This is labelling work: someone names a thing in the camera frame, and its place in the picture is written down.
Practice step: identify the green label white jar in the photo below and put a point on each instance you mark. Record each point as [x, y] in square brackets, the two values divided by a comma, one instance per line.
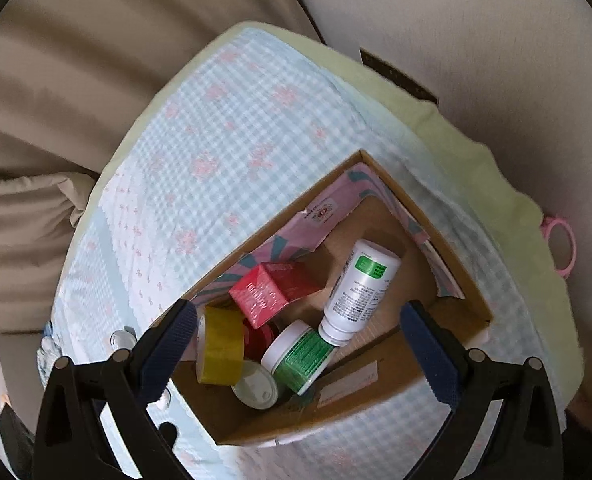
[298, 352]

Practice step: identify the red carton box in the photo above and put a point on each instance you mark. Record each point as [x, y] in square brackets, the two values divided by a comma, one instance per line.
[276, 287]

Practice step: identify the pale green round lid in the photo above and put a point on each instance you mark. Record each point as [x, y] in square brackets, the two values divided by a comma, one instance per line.
[256, 387]

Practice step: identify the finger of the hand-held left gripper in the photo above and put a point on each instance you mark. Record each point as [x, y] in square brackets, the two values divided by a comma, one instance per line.
[168, 436]

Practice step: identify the pale green bed sheet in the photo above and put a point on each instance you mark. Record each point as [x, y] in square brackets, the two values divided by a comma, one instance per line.
[425, 125]

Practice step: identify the white pill bottle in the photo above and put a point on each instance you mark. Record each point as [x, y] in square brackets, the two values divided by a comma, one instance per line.
[358, 292]

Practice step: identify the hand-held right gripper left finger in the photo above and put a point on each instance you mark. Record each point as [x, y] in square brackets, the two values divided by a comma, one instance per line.
[168, 345]

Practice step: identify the yellow tape roll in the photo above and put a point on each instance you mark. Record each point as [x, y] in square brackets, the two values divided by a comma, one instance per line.
[221, 347]

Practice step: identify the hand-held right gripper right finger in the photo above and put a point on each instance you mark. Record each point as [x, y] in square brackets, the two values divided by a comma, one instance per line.
[428, 350]

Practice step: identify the printed cardboard box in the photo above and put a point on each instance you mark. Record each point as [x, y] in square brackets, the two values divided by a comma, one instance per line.
[375, 240]

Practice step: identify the beige curtain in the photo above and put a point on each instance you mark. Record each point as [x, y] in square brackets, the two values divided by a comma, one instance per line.
[101, 60]
[41, 240]

